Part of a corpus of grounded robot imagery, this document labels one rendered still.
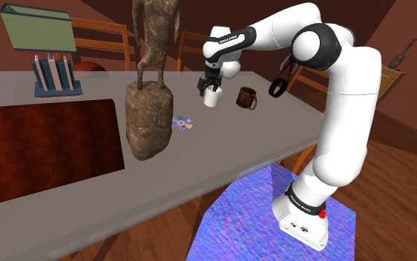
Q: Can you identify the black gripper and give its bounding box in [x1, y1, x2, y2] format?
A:
[197, 67, 224, 98]

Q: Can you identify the white mug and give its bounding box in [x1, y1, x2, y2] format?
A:
[203, 86, 223, 108]

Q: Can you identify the brown mug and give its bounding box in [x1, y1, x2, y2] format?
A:
[235, 86, 260, 111]

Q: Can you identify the shiny compact disc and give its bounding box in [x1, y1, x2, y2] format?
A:
[171, 115, 194, 132]

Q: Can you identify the wooden slat-back chair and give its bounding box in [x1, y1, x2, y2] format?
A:
[53, 16, 132, 73]
[176, 30, 210, 73]
[283, 65, 331, 116]

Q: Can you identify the grey table with wooden legs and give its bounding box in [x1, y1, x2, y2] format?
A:
[0, 70, 327, 261]

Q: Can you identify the brown stone figure statue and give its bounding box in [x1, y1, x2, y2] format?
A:
[125, 0, 182, 162]

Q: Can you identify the red-brown round object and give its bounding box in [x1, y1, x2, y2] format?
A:
[72, 61, 107, 78]

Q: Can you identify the blue purple patterned robot stand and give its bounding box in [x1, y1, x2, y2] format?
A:
[185, 162, 357, 261]

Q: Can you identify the dark red rectangular mat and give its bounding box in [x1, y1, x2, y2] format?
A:
[0, 98, 126, 205]

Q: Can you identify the wooden cabinet with dark figure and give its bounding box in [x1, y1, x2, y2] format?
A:
[375, 36, 417, 106]

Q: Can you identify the green and blue table lamp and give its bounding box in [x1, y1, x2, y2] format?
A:
[0, 3, 84, 99]

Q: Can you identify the black ring-shaped object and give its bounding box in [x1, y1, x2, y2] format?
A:
[268, 53, 298, 99]

